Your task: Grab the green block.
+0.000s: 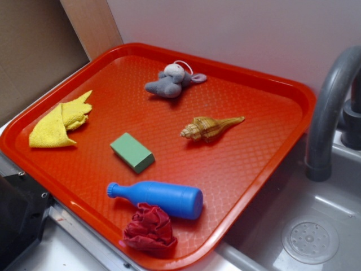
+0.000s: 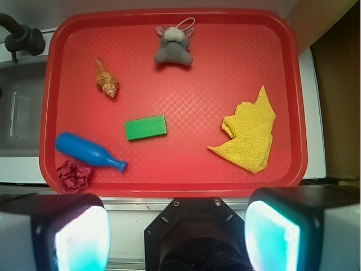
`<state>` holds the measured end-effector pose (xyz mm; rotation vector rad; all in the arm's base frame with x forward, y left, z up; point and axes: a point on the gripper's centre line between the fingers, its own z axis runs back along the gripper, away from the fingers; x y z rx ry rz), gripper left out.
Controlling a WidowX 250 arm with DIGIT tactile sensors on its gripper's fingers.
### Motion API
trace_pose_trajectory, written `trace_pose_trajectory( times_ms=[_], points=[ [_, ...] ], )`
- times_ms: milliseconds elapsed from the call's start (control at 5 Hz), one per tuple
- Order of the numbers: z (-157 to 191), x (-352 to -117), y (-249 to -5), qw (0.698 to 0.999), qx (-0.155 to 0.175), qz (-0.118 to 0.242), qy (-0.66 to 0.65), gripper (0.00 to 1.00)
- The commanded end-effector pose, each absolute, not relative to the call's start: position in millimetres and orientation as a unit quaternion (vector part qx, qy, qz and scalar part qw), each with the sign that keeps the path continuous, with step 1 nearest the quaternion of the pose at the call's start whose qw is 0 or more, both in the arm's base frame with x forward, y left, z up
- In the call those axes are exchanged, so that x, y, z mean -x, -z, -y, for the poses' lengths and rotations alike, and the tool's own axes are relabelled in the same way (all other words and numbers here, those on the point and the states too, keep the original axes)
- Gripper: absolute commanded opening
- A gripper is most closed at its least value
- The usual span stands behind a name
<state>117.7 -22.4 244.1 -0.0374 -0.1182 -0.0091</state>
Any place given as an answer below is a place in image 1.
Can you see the round sink drain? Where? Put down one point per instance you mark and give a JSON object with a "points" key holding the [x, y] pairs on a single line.
{"points": [[310, 240]]}

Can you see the green rectangular block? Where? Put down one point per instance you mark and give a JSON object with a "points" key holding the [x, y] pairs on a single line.
{"points": [[132, 152]]}

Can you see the crumpled red cloth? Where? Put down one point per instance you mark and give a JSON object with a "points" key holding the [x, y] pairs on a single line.
{"points": [[150, 230]]}

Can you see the red plastic tray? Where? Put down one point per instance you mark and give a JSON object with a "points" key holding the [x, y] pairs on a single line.
{"points": [[228, 171]]}

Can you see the blue plastic bottle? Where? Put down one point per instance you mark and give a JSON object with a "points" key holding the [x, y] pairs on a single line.
{"points": [[175, 200]]}

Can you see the yellow folded cloth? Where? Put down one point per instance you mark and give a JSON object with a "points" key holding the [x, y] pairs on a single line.
{"points": [[52, 130]]}

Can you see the grey curved faucet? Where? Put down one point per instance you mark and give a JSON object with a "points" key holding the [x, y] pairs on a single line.
{"points": [[338, 106]]}

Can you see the grey toy sink basin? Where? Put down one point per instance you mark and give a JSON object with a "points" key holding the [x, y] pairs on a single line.
{"points": [[254, 241]]}

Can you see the grey plush mouse toy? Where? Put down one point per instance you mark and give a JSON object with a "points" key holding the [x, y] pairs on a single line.
{"points": [[175, 77]]}

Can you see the brown cardboard panel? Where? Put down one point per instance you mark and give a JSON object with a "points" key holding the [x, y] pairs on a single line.
{"points": [[43, 42]]}

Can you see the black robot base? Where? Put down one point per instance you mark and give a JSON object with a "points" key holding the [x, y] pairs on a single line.
{"points": [[25, 207]]}

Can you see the tan spiral seashell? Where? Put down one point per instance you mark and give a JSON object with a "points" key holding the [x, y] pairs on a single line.
{"points": [[208, 129]]}

